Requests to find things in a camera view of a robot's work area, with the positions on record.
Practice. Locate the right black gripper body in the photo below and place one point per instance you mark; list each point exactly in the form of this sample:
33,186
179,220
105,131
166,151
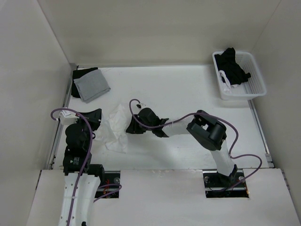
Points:
143,123

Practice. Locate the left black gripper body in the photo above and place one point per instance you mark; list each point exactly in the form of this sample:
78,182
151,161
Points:
83,125

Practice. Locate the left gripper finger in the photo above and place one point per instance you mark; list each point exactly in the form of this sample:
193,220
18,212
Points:
93,116
94,125

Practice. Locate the white tank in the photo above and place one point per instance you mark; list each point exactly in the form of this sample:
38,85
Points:
112,131
227,87

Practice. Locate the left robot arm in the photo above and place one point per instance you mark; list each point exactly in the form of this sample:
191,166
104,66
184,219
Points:
81,177

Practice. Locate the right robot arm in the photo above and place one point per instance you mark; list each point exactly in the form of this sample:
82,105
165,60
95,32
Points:
208,132

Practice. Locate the folded grey tank top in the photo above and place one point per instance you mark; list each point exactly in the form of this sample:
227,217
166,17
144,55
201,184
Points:
92,85

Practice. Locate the folded black tank top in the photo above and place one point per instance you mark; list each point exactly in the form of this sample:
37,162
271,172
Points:
76,75

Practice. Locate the white tank top in basket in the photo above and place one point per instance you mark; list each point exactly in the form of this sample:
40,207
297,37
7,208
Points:
227,87

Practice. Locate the crumpled black tank top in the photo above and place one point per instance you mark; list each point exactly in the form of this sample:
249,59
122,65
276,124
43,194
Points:
234,73

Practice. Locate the white plastic basket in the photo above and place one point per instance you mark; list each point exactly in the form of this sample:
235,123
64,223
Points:
254,87

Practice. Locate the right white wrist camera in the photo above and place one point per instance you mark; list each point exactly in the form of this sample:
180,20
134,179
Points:
141,106

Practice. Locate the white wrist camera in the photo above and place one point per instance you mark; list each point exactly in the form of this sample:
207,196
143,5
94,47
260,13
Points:
141,106
66,118

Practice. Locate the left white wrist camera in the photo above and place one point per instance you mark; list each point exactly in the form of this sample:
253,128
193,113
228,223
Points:
66,118

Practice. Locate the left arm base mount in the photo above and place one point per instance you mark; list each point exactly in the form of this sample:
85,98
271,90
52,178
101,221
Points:
108,188

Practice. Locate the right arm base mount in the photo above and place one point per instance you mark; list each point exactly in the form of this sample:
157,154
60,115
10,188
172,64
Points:
218,187

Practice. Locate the right metal table rail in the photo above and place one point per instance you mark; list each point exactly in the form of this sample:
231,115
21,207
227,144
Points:
260,130

